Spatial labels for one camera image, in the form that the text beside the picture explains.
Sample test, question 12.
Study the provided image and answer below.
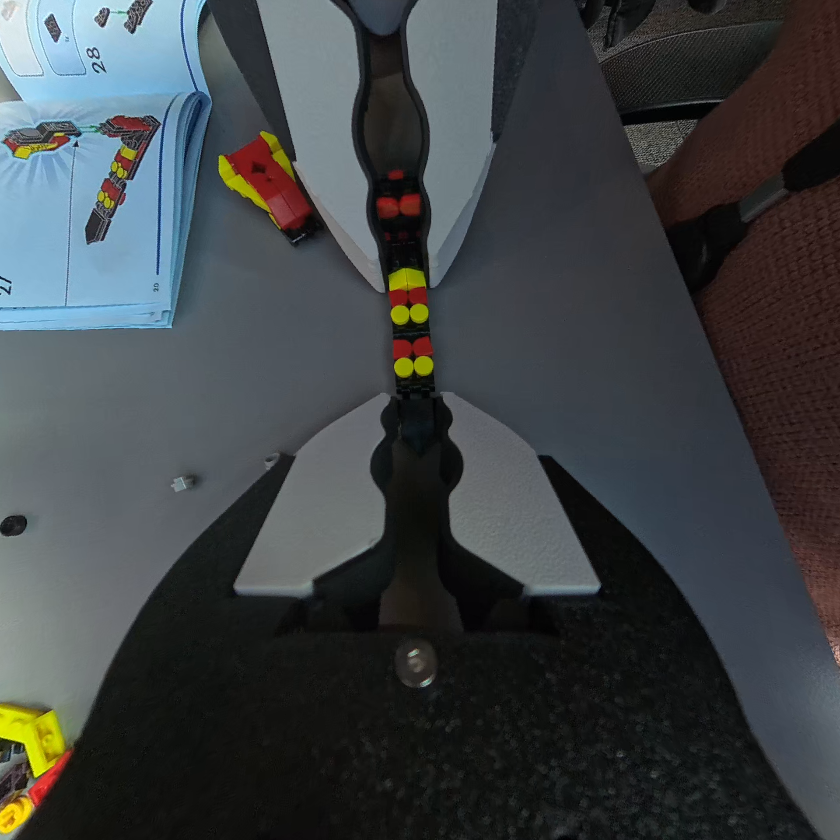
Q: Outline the red yellow black brick tail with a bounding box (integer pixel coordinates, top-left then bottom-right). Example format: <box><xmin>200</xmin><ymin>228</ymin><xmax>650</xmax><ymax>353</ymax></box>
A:
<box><xmin>375</xmin><ymin>169</ymin><xmax>438</xmax><ymax>455</ymax></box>

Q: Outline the blue instruction booklet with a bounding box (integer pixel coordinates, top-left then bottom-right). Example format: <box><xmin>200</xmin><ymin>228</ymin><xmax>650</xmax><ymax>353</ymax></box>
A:
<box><xmin>0</xmin><ymin>0</ymin><xmax>212</xmax><ymax>330</ymax></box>

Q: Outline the grey desk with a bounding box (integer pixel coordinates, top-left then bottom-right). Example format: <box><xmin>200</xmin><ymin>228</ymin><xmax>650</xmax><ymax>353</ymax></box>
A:
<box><xmin>0</xmin><ymin>0</ymin><xmax>840</xmax><ymax>840</ymax></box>

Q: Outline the red brick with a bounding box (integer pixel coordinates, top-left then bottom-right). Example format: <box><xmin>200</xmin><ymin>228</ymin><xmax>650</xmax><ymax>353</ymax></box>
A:
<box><xmin>28</xmin><ymin>751</ymin><xmax>74</xmax><ymax>807</ymax></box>

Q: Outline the red yellow brick model head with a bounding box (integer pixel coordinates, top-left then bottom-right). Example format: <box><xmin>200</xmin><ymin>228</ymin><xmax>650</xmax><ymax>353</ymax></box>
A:
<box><xmin>218</xmin><ymin>131</ymin><xmax>323</xmax><ymax>248</ymax></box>

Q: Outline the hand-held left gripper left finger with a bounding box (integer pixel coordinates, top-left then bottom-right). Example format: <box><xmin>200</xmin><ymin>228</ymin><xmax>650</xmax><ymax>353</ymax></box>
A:
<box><xmin>234</xmin><ymin>392</ymin><xmax>401</xmax><ymax>598</ymax></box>

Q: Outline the black strap with grey buckle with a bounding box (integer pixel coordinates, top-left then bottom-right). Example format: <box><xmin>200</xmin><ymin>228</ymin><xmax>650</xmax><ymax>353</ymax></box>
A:
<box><xmin>663</xmin><ymin>131</ymin><xmax>840</xmax><ymax>293</ymax></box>

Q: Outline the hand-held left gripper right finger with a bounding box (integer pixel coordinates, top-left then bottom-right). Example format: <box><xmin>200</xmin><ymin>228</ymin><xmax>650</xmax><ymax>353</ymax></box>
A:
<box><xmin>433</xmin><ymin>392</ymin><xmax>601</xmax><ymax>598</ymax></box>

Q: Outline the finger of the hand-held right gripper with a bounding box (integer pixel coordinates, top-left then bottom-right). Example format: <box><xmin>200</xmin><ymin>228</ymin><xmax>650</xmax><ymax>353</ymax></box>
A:
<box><xmin>402</xmin><ymin>0</ymin><xmax>498</xmax><ymax>291</ymax></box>
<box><xmin>256</xmin><ymin>0</ymin><xmax>389</xmax><ymax>294</ymax></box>

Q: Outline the dark brick piece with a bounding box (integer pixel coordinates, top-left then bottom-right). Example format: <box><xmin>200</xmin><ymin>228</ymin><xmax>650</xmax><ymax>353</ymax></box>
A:
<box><xmin>0</xmin><ymin>738</ymin><xmax>32</xmax><ymax>796</ymax></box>

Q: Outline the black mesh office chair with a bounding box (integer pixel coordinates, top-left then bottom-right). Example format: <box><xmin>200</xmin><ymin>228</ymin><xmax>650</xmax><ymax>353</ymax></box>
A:
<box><xmin>577</xmin><ymin>0</ymin><xmax>782</xmax><ymax>127</ymax></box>

